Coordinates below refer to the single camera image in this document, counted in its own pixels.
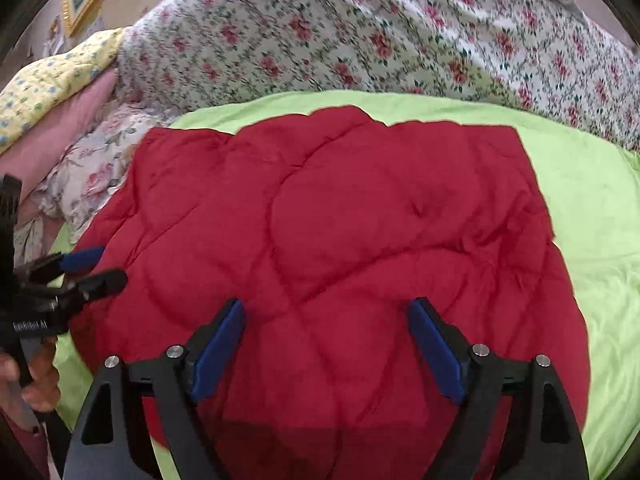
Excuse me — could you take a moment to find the red quilted coat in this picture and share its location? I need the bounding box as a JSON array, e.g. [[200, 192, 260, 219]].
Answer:
[[67, 104, 592, 480]]

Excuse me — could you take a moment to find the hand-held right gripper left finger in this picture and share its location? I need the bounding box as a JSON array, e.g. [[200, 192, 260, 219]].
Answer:
[[62, 298, 246, 480]]

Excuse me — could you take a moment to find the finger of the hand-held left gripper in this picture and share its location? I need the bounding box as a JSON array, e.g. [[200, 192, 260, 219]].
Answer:
[[30, 268, 128, 311], [15, 246, 107, 286]]

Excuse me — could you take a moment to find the person's left hand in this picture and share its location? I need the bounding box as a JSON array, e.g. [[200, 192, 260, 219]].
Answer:
[[0, 332, 61, 436]]

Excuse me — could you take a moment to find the yellow floral pillow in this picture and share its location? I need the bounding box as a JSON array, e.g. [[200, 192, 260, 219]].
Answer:
[[0, 27, 128, 153]]

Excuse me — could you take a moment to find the pale floral sheet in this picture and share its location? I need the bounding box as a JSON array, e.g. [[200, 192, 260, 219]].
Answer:
[[12, 105, 176, 261]]

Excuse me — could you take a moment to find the green blanket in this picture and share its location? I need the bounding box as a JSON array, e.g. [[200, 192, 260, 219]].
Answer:
[[47, 91, 640, 480]]

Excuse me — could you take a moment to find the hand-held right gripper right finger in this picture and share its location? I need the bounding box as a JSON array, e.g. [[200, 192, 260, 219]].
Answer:
[[406, 297, 591, 480]]

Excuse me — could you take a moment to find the pink pillow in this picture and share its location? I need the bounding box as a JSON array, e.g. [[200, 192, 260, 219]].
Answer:
[[0, 67, 121, 198]]

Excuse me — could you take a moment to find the rose print floral quilt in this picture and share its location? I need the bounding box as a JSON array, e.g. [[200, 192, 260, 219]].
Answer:
[[112, 0, 640, 153]]

